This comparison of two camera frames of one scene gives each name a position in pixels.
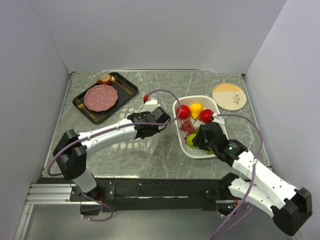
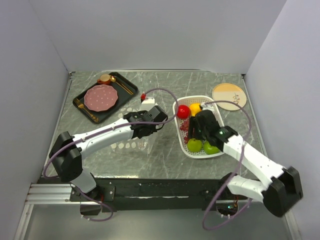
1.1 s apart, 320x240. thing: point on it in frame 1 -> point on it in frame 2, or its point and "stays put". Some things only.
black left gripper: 145,113 stays put
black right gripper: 197,140 -> 193,124
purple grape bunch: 187,128 stays put
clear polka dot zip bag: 147,143 stays put
